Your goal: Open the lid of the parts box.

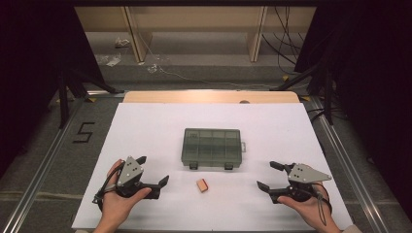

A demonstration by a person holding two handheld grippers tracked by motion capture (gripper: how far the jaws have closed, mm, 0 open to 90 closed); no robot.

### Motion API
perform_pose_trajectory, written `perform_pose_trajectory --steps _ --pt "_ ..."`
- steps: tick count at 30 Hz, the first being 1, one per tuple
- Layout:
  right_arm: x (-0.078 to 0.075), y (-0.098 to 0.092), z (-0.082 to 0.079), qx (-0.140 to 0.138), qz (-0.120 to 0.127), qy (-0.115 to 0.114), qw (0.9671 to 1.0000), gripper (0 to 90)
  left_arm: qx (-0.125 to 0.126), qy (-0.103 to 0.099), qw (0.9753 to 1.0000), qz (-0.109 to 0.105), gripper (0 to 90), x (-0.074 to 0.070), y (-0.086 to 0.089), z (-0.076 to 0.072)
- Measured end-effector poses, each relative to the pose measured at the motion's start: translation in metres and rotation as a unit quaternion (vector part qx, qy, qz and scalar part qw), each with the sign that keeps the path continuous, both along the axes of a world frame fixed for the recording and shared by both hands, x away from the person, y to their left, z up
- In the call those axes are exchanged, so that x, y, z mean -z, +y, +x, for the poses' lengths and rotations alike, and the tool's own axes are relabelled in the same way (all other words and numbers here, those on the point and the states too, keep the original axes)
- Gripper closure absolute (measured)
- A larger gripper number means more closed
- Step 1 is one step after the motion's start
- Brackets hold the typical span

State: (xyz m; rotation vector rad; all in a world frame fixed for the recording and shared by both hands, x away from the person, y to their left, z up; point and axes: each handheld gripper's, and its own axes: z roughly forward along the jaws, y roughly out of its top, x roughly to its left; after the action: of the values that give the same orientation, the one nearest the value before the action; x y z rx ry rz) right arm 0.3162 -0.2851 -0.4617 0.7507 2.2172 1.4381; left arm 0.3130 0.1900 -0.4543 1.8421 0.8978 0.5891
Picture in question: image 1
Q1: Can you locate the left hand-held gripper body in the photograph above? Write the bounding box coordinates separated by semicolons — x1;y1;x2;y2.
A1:
115;155;162;200

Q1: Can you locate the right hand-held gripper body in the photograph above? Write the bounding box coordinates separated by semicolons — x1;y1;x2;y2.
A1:
267;162;333;205

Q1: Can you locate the small wooden block red side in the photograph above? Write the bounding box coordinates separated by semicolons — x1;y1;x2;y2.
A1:
195;179;210;194

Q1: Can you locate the grey clear plastic organizer box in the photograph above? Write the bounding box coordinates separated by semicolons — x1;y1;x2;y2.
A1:
180;127;248;171

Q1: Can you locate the person's right hand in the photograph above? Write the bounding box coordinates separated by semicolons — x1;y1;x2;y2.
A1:
277;183;338;232

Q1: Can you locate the person's left hand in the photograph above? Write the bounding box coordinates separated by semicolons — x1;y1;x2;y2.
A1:
100;158;153;225

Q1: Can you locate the black metal stand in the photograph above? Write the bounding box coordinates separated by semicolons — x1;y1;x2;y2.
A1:
57;67;126;130
270;60;335;126

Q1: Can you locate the flat clear plastic scrap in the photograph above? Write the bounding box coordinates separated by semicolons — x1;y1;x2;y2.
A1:
96;53;122;68

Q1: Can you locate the dark curtain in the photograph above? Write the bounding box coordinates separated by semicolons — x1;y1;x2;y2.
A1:
0;0;106;178
293;0;412;221

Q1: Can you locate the crumpled clear plastic scrap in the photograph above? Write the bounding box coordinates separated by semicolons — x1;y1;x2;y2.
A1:
114;36;131;49

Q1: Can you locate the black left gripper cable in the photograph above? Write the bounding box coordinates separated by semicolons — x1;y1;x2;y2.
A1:
91;161;126;212

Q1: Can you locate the right gripper cable with strap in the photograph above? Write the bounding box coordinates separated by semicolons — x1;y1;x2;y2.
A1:
312;183;333;226

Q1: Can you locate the metal floor rail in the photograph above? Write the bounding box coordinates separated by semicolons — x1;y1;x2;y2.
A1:
310;96;391;233
2;96;86;233

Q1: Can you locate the bundle of black floor cables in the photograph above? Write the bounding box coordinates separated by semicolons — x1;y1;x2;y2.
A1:
261;6;309;76

